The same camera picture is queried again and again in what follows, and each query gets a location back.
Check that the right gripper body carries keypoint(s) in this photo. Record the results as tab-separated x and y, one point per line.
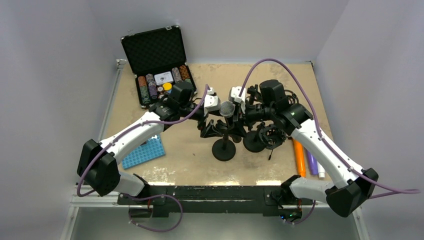
251	114

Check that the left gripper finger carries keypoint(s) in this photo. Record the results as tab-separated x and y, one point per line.
208	130
220	125

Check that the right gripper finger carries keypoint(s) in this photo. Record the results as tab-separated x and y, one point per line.
236	117
238	132

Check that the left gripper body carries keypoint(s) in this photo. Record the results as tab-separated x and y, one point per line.
200	116

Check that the black silver-head microphone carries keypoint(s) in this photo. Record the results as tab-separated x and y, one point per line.
227	110

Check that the black shock mount round stand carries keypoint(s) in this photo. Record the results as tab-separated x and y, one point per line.
258	140

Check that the orange microphone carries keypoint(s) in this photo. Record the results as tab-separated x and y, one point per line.
299	158

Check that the purple microphone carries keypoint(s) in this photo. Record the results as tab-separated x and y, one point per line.
312	164

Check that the black clip round base stand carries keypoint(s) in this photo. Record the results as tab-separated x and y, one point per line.
254	95

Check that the black tripod shock mount stand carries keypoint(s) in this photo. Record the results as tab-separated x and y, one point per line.
278	137

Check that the white microphone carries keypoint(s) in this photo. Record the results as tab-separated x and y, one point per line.
321	171

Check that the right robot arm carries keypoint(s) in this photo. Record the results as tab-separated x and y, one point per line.
351	185

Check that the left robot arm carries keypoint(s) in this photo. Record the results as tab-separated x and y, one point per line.
99	161

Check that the yellow chip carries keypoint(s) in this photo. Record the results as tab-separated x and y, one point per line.
167	86

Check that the white card box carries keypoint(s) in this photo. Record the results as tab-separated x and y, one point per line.
162	78

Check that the blue building baseplate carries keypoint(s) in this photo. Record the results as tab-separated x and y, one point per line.
152	149

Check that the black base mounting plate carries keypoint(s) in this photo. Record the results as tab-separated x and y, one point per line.
234	199

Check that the black poker chip case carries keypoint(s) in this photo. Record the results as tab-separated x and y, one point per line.
153	52

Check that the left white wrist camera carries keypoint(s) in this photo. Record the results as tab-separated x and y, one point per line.
211	101

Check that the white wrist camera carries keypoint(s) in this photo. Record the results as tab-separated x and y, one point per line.
211	101
237	95

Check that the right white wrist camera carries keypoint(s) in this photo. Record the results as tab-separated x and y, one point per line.
237	95

